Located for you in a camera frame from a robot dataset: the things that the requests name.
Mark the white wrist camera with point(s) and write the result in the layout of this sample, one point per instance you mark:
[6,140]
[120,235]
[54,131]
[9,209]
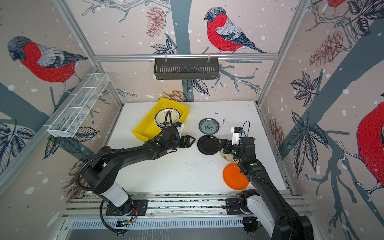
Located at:
[179,126]
[236,135]

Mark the orange plate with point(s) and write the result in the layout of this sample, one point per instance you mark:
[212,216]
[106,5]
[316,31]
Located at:
[233,177]

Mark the cream plate black brushstroke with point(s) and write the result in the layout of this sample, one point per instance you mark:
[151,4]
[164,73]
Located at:
[167,117]

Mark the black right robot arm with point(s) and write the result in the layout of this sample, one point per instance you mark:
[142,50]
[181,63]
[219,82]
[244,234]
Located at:
[278,218]

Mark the white wire mesh basket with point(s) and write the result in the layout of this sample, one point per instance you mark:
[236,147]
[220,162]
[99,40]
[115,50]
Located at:
[71,118]

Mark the blue floral green plate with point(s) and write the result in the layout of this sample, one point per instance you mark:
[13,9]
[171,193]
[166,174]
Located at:
[209,126]

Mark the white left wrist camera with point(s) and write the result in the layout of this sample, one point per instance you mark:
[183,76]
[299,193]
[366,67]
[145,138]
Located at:
[179,126]

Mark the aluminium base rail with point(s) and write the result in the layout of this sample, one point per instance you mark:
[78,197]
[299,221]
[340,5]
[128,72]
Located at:
[150,212]

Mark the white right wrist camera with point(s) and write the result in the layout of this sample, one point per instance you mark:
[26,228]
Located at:
[236,135]

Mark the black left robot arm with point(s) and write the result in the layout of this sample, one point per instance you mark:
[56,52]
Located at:
[99,174]

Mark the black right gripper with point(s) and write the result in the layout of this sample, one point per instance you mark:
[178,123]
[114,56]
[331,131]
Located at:
[226,141]

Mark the yellow plastic bin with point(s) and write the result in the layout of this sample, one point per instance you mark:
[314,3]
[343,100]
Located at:
[153,122]

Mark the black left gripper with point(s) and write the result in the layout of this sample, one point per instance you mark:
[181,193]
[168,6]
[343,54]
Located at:
[188,144]

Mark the black glossy plate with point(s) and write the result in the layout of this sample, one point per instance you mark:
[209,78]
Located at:
[208,145]

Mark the cream plate under right gripper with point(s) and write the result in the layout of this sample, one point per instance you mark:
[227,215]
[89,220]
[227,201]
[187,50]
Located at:
[227,157]

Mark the aluminium frame post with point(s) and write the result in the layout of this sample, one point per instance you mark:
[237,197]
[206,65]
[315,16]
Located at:
[300,11]

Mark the black hanging basket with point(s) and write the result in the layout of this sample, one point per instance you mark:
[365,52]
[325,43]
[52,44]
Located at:
[186,69]

